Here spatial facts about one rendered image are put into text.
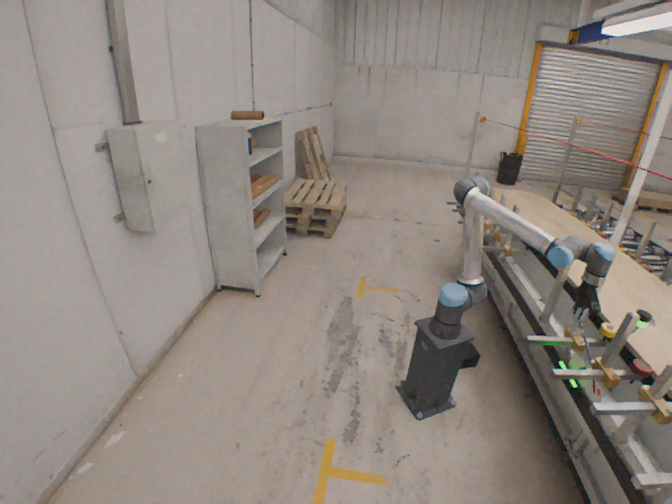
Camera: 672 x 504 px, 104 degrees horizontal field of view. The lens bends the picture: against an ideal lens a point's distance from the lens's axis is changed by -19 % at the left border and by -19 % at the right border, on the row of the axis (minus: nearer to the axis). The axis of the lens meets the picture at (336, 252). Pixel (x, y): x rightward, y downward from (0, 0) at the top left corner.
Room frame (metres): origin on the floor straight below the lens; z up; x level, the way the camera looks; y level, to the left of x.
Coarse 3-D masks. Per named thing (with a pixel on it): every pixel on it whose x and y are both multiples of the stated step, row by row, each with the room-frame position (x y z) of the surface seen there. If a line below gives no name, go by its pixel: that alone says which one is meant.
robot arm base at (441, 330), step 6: (432, 318) 1.44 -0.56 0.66; (432, 324) 1.40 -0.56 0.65; (438, 324) 1.37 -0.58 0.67; (444, 324) 1.35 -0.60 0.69; (450, 324) 1.34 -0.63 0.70; (456, 324) 1.35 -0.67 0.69; (432, 330) 1.37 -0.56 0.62; (438, 330) 1.35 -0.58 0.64; (444, 330) 1.34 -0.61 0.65; (450, 330) 1.33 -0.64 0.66; (456, 330) 1.34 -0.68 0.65; (438, 336) 1.34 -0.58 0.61; (444, 336) 1.33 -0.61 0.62; (450, 336) 1.32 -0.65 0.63; (456, 336) 1.33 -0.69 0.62
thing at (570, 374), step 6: (552, 372) 0.84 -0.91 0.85; (558, 372) 0.83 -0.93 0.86; (564, 372) 0.83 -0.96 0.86; (570, 372) 0.83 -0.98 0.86; (576, 372) 0.83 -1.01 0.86; (582, 372) 0.83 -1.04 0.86; (588, 372) 0.82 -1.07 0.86; (594, 372) 0.82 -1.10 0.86; (600, 372) 0.82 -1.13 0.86; (618, 372) 0.81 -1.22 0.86; (624, 372) 0.81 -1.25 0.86; (630, 372) 0.81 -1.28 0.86; (552, 378) 0.83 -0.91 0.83; (558, 378) 0.82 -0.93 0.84; (564, 378) 0.82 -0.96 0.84; (570, 378) 0.82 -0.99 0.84; (576, 378) 0.82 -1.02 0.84; (582, 378) 0.81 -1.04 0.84; (588, 378) 0.81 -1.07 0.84; (594, 378) 0.81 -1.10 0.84; (600, 378) 0.81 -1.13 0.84; (624, 378) 0.79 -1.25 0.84; (630, 378) 0.79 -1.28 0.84; (636, 378) 0.79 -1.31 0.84; (642, 378) 0.79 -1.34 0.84
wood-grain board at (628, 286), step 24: (504, 192) 3.29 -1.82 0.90; (528, 192) 3.37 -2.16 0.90; (528, 216) 2.57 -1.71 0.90; (552, 216) 2.61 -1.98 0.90; (600, 240) 2.11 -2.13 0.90; (576, 264) 1.69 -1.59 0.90; (624, 264) 1.72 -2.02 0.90; (624, 288) 1.41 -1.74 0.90; (648, 288) 1.41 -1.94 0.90; (600, 312) 1.19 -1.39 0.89; (624, 312) 1.18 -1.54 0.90; (648, 336) 0.99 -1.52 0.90; (648, 360) 0.83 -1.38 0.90
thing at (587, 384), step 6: (576, 354) 1.00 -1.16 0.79; (570, 360) 1.02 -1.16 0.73; (576, 360) 0.98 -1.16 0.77; (582, 360) 0.95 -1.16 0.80; (570, 366) 1.00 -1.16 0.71; (576, 366) 0.96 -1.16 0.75; (582, 366) 0.93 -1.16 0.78; (582, 384) 0.88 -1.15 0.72; (588, 384) 0.85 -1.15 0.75; (588, 390) 0.84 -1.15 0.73; (600, 390) 0.78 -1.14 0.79; (588, 396) 0.82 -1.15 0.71; (594, 396) 0.79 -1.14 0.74; (600, 396) 0.77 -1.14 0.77; (594, 402) 0.78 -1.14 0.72
